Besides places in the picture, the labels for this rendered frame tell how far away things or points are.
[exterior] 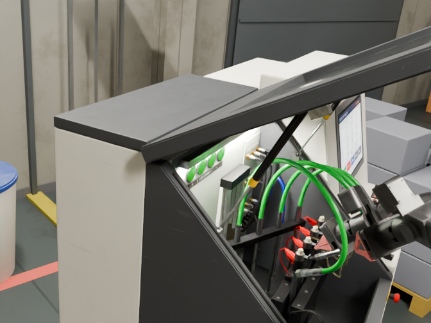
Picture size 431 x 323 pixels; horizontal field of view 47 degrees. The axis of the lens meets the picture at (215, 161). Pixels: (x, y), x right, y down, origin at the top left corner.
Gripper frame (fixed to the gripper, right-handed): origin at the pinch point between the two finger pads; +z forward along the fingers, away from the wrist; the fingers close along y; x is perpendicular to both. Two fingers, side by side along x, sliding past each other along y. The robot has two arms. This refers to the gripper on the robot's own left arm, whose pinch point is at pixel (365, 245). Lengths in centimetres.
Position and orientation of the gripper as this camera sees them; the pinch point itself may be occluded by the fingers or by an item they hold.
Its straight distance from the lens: 117.7
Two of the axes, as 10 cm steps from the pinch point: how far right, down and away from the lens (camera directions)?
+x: 4.0, 8.8, -2.5
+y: -8.8, 3.0, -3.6
